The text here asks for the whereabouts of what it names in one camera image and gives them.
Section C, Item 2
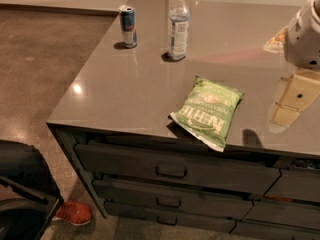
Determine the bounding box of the black office chair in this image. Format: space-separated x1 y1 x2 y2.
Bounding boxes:
0 176 63 240

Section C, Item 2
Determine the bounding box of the clear plastic water bottle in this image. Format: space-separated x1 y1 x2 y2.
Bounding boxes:
168 0 190 61

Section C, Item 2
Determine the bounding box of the green jalapeno chip bag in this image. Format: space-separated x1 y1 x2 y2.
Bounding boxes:
170 76 244 152

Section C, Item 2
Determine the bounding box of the grey drawer cabinet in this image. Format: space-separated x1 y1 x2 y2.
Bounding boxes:
48 123 320 240

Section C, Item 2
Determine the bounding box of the blue silver energy drink can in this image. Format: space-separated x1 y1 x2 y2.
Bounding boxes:
119 5 137 48

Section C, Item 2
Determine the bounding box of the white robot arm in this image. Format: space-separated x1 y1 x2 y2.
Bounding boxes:
284 0 320 70

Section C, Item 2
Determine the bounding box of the red sneaker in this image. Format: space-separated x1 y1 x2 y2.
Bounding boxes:
53 201 92 226

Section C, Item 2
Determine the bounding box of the black trouser leg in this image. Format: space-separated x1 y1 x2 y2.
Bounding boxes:
0 140 61 199

